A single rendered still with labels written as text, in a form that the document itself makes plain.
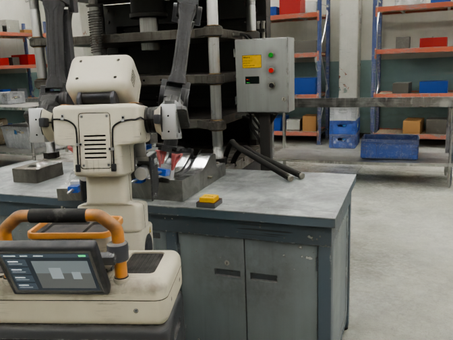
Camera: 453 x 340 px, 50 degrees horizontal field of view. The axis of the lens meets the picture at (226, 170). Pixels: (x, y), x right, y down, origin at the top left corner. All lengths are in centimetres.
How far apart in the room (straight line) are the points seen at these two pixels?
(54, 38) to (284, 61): 128
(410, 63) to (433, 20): 70
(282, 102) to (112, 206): 133
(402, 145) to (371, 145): 32
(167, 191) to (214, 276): 40
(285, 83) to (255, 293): 118
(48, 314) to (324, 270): 100
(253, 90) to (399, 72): 587
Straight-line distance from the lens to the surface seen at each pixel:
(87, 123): 158
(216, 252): 202
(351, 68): 824
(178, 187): 200
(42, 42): 326
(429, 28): 843
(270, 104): 271
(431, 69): 842
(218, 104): 268
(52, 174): 268
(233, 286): 205
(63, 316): 140
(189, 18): 183
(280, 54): 269
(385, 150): 559
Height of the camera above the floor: 135
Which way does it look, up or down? 12 degrees down
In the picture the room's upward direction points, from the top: 2 degrees counter-clockwise
